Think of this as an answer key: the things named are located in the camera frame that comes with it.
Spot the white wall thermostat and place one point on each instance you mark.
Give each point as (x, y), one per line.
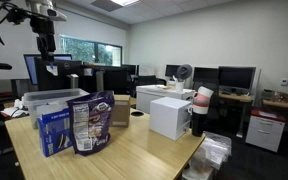
(284, 82)

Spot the black Dell monitor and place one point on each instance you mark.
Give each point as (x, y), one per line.
(59, 78)

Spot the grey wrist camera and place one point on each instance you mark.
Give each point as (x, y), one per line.
(45, 8)

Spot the ceiling light panel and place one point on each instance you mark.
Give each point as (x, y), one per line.
(124, 2)

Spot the grey round desk fan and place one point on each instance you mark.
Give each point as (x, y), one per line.
(184, 71)

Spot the white cabinet with red top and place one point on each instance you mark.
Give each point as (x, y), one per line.
(265, 130)

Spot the white papers pile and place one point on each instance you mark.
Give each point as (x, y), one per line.
(14, 110)

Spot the black monitor with silver stand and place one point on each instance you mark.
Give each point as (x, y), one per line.
(115, 80)

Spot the clear plastic storage bin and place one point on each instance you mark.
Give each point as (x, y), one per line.
(47, 100)

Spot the wide black desktop monitor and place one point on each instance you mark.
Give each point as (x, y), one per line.
(236, 77)

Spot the brown patterned snack tray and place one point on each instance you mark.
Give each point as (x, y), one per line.
(287, 97)

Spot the black office chair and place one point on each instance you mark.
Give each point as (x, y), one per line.
(146, 81)

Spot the black tall cup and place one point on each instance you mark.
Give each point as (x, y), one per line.
(198, 125)

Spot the grey ceiling vent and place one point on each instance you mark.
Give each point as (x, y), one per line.
(105, 4)

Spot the pink cup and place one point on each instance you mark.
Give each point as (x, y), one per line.
(201, 98)

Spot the blue Oreo cookie box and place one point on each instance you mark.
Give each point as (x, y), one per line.
(54, 133)

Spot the small black monitor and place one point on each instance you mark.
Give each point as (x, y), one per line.
(171, 70)
(130, 69)

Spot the low wooden side desk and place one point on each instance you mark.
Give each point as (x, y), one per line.
(133, 101)

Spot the clear plastic bag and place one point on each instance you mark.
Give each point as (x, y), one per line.
(214, 150)

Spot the dark framed window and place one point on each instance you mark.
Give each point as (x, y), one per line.
(80, 50)

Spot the plain white cup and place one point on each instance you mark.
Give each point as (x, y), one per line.
(206, 90)

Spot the white cup with red band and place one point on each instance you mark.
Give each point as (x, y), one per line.
(200, 108)

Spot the white mug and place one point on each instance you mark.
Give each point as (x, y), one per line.
(179, 87)

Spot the white cardboard file box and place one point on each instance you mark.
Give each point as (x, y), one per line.
(157, 95)

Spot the purple mini eggs bag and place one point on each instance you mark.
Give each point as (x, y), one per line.
(90, 123)

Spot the wooden office desk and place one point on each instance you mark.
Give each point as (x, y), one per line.
(235, 98)
(284, 105)

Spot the monitor with blue screen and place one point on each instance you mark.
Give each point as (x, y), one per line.
(29, 68)

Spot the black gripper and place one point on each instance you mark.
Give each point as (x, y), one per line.
(42, 26)

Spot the white cube box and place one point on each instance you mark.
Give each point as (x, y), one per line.
(167, 116)

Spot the brown cardboard shipping box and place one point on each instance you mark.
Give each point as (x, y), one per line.
(120, 111)

